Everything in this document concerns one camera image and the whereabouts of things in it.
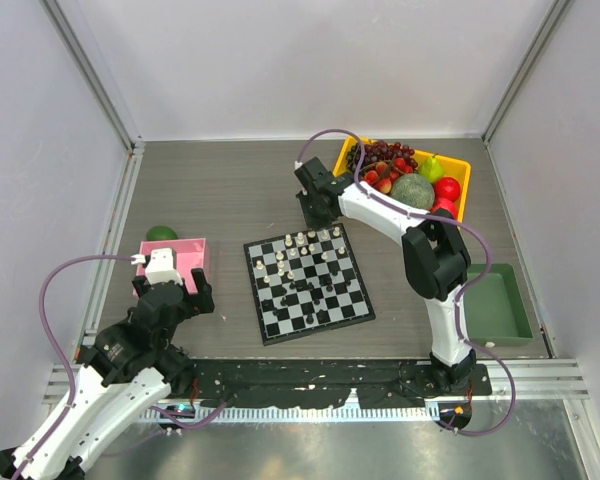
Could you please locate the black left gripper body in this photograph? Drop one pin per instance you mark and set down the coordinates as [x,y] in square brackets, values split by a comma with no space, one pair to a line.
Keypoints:
[187,310]

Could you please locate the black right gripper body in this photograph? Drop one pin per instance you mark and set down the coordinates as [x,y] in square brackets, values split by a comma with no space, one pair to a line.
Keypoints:
[312,213]

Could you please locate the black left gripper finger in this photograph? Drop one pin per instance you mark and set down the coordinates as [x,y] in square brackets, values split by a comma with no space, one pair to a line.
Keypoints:
[141,286]
[202,300]

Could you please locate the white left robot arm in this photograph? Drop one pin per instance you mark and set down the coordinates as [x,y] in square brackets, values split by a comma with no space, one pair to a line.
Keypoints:
[132,365]

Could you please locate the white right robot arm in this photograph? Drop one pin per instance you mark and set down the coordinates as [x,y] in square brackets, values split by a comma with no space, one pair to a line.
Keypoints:
[434,254]

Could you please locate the black white chess board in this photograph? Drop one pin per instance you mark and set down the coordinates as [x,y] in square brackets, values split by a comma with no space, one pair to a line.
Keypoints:
[304,283]

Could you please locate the green lime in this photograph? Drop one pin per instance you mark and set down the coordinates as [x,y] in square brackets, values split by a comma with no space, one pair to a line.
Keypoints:
[161,233]

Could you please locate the pink plastic box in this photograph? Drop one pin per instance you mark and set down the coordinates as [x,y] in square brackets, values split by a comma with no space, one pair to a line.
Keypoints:
[190,254]

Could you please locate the dark grape bunch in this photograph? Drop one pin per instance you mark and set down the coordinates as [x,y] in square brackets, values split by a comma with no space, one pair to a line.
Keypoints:
[395,154]

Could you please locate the green netted melon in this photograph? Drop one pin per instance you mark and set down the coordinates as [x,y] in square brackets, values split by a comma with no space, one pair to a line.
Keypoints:
[414,191]

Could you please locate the green pear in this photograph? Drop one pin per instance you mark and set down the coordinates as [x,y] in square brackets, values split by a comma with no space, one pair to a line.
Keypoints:
[431,169]

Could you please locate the red apple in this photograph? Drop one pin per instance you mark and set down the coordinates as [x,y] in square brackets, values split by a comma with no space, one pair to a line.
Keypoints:
[448,188]
[445,204]

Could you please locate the yellow plastic fruit tray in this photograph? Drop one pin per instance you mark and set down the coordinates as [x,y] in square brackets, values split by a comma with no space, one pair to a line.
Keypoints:
[458,169]

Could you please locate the green plastic tray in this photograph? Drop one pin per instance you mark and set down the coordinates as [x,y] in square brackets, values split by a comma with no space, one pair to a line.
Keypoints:
[495,312]

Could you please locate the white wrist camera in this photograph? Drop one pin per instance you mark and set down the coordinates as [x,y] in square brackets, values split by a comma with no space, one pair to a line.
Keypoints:
[160,266]

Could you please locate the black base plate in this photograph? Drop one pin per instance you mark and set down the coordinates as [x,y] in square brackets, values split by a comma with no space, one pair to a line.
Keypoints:
[321,384]

